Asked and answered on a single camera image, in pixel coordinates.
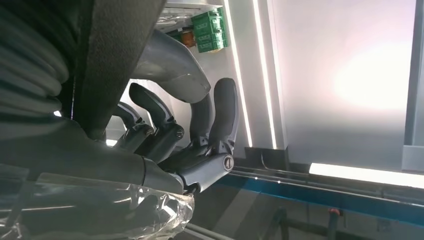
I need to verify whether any small orange object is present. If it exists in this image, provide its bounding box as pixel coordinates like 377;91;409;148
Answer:
180;29;197;48

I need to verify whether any narrow white light strip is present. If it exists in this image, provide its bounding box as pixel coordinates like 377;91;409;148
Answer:
253;0;278;150
223;0;253;148

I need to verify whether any green plastic crate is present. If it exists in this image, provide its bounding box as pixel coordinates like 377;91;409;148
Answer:
193;23;227;42
191;8;224;26
197;39;229;54

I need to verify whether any blue metal beam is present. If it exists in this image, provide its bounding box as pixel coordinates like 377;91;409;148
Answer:
198;172;424;230

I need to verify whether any red black clamp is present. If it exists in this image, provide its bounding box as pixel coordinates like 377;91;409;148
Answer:
327;207;343;240

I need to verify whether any wide white light strip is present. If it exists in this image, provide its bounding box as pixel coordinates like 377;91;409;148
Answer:
308;162;424;190

